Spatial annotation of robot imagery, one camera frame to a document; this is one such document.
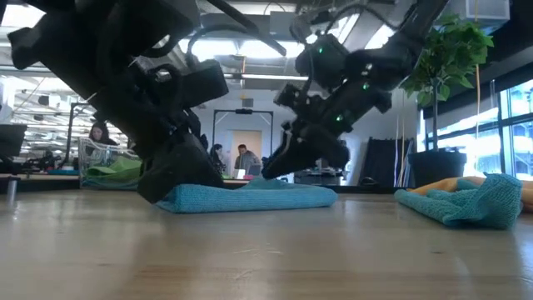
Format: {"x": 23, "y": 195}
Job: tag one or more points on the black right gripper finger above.
{"x": 288, "y": 133}
{"x": 316, "y": 148}

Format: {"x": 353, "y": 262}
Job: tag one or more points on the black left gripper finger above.
{"x": 196, "y": 125}
{"x": 179, "y": 166}

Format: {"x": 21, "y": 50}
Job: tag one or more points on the green microfiber towel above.
{"x": 116, "y": 168}

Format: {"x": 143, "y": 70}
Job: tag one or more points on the light blue microfiber towel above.
{"x": 108, "y": 185}
{"x": 250, "y": 198}

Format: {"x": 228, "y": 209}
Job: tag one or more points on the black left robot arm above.
{"x": 83, "y": 50}

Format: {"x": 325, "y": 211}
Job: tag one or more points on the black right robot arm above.
{"x": 387, "y": 62}

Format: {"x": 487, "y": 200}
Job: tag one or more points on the orange microfiber towel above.
{"x": 441, "y": 183}

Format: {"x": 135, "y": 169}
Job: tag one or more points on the teal microfiber towel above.
{"x": 479, "y": 204}

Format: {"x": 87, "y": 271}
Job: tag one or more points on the person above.
{"x": 217, "y": 152}
{"x": 99, "y": 133}
{"x": 246, "y": 160}

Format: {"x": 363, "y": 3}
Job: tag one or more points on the clear plastic bin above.
{"x": 93, "y": 150}

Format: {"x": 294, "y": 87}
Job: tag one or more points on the green potted plant black pot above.
{"x": 449, "y": 54}

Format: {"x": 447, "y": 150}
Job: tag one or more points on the black monitor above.
{"x": 12, "y": 137}

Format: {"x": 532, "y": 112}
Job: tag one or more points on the white ceiling unit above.
{"x": 487, "y": 12}

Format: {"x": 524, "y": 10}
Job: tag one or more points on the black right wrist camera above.
{"x": 322, "y": 62}

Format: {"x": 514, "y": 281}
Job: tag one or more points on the black metal table frame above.
{"x": 366, "y": 189}

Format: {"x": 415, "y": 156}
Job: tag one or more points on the silver metal post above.
{"x": 11, "y": 193}

